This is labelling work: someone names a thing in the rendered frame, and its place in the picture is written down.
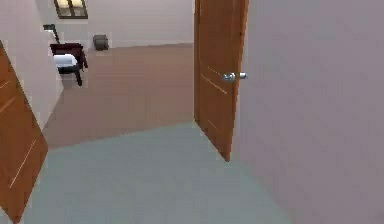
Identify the dark framed window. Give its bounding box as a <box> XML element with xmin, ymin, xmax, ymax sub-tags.
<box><xmin>53</xmin><ymin>0</ymin><xmax>89</xmax><ymax>20</ymax></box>

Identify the white pillow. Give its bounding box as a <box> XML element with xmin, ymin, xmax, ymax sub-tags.
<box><xmin>53</xmin><ymin>53</ymin><xmax>78</xmax><ymax>69</ymax></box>

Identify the black lamp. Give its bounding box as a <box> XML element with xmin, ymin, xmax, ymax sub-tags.
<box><xmin>42</xmin><ymin>23</ymin><xmax>61</xmax><ymax>45</ymax></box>

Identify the dark wooden bed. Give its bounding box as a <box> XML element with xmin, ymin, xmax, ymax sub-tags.
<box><xmin>49</xmin><ymin>42</ymin><xmax>89</xmax><ymax>87</ymax></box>

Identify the silver door handle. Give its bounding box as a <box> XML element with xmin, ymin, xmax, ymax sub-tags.
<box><xmin>222</xmin><ymin>71</ymin><xmax>248</xmax><ymax>83</ymax></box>

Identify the grey bin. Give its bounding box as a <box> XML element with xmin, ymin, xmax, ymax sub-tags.
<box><xmin>92</xmin><ymin>34</ymin><xmax>110</xmax><ymax>52</ymax></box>

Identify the brown wooden room door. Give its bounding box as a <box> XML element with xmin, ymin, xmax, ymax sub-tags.
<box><xmin>0</xmin><ymin>40</ymin><xmax>49</xmax><ymax>224</ymax></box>
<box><xmin>193</xmin><ymin>0</ymin><xmax>250</xmax><ymax>163</ymax></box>

